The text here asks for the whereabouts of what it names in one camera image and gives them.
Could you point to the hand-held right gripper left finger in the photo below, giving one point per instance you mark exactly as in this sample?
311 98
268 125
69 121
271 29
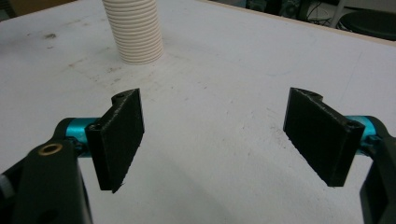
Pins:
116 140

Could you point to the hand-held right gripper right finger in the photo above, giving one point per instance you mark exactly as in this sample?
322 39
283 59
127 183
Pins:
323 140

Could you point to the stack of white cups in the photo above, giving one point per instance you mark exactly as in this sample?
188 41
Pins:
137 31

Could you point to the black round stool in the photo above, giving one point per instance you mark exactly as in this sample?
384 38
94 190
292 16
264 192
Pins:
373 23

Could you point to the white metal stand leg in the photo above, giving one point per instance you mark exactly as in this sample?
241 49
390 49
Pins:
338 12

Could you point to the black computer tower green front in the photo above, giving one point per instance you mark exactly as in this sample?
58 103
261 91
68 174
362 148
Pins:
260 4

